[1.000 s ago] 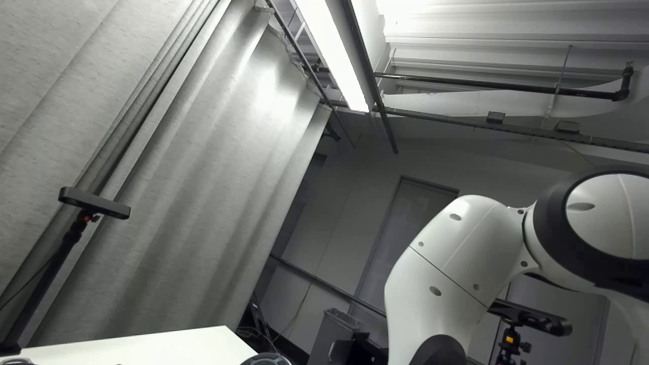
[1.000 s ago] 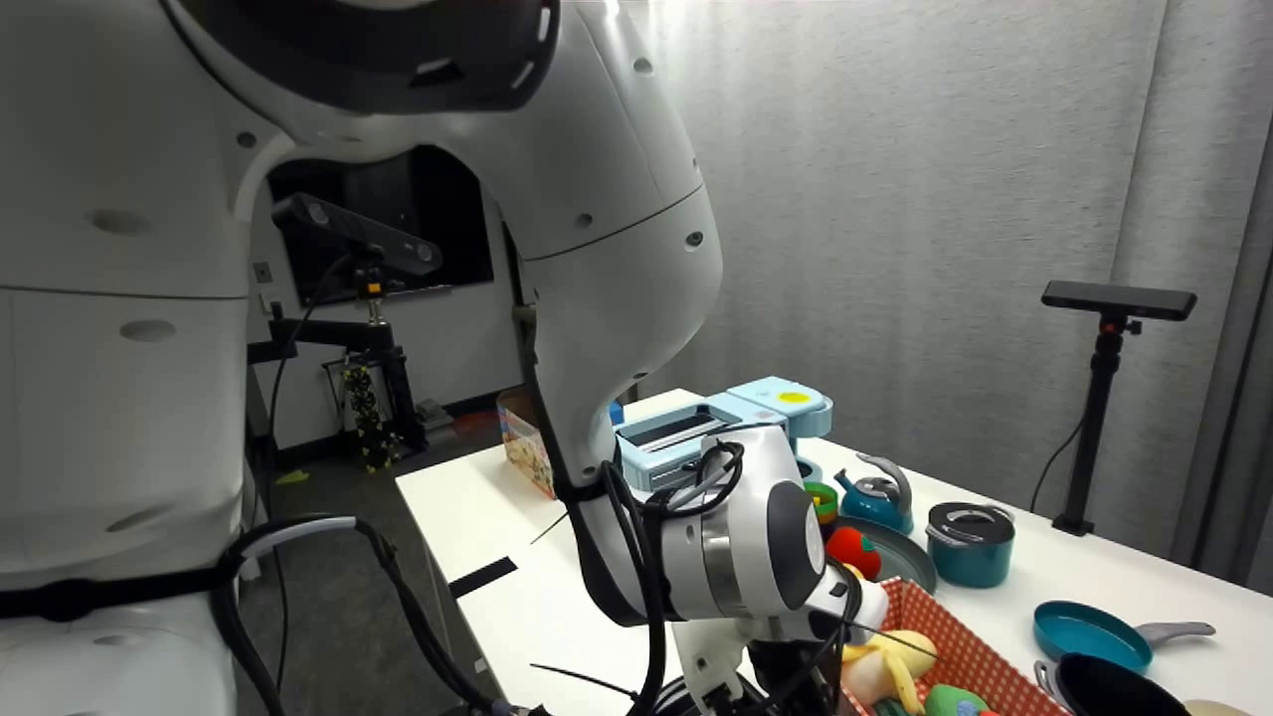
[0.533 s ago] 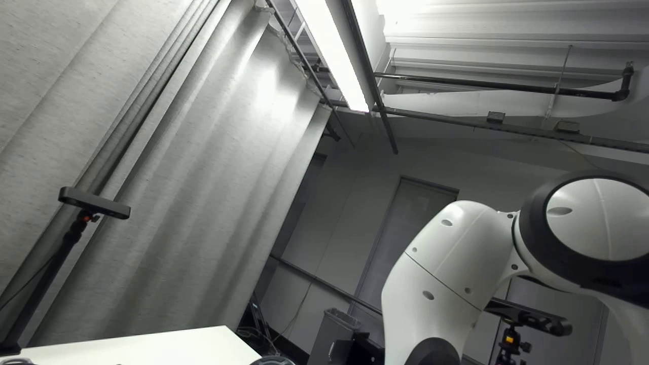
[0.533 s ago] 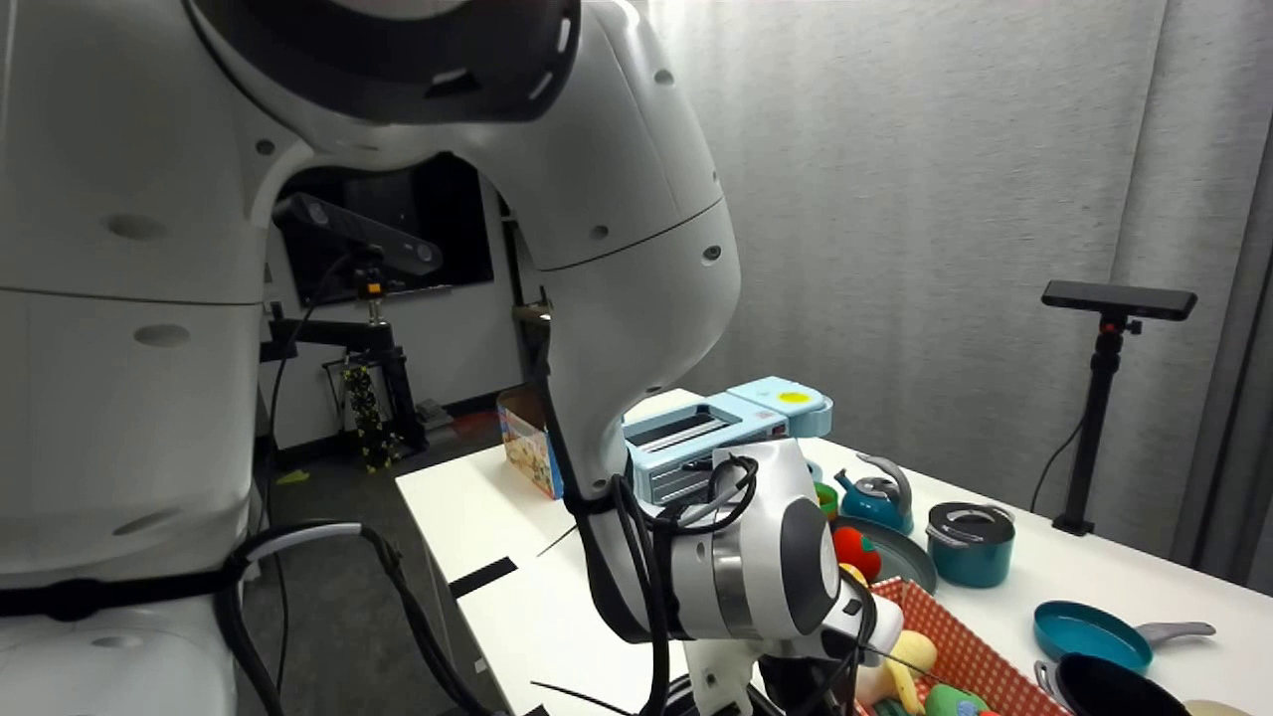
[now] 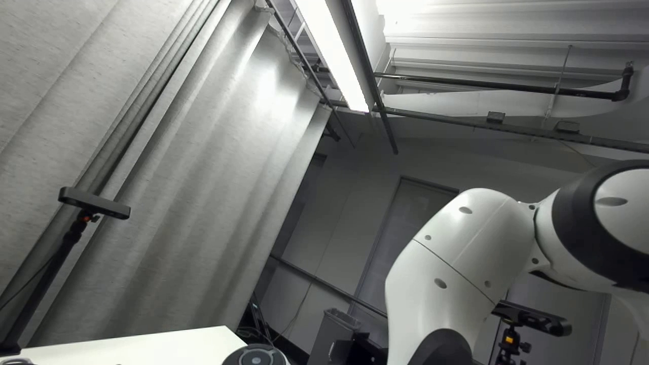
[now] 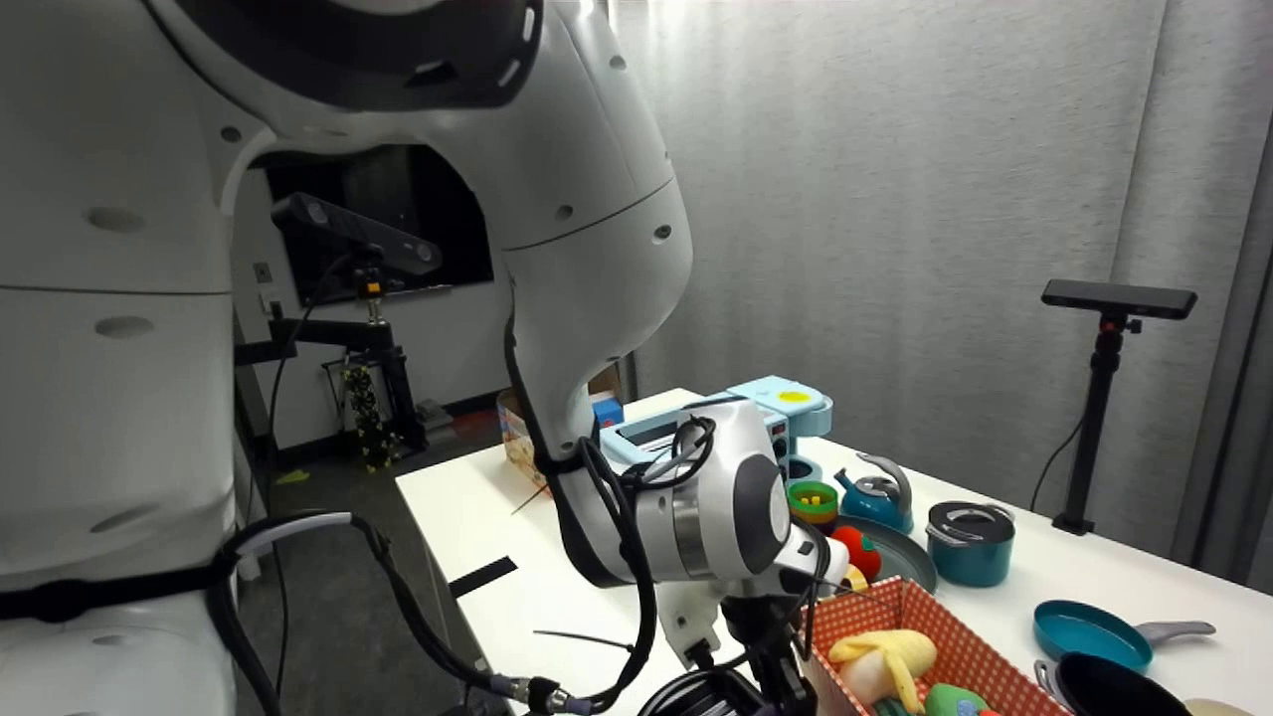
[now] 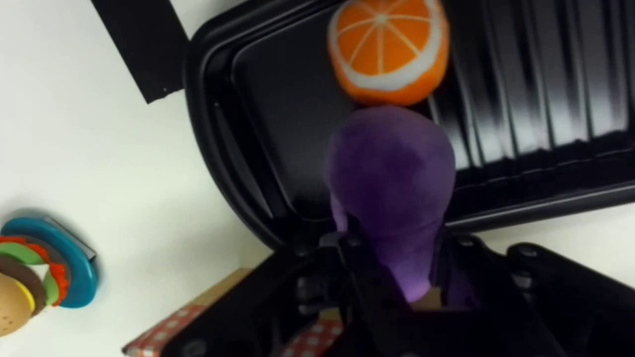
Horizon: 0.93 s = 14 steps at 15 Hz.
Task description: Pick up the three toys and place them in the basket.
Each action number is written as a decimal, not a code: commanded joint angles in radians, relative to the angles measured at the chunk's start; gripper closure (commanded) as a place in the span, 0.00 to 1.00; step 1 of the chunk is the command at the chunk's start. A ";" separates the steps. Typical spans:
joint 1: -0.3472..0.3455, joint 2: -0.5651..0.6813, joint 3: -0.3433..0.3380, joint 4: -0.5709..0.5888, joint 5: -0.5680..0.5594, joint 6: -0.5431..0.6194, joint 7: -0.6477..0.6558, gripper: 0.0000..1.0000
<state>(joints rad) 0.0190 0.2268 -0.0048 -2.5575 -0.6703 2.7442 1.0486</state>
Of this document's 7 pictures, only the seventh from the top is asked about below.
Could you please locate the black flat strip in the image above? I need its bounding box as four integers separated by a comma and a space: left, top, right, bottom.
89, 0, 192, 105

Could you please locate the red checked basket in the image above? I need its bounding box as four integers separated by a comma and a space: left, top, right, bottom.
121, 266, 349, 357

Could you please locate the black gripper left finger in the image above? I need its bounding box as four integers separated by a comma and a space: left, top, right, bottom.
157, 232, 429, 357

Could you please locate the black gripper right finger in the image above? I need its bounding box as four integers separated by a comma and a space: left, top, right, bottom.
431, 230, 635, 357

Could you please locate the purple eggplant plush toy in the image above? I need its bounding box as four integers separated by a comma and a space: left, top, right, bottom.
325, 103, 482, 314

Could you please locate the orange slice plush toy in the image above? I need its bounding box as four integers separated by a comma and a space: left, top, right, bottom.
325, 0, 452, 109

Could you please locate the layered burger toy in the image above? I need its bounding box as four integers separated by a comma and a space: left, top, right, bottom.
0, 234, 71, 341

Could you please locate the teal toy pan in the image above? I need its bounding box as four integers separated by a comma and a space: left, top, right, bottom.
0, 214, 103, 312

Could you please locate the black grill tray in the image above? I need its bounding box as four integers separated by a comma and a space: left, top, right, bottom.
182, 0, 635, 252

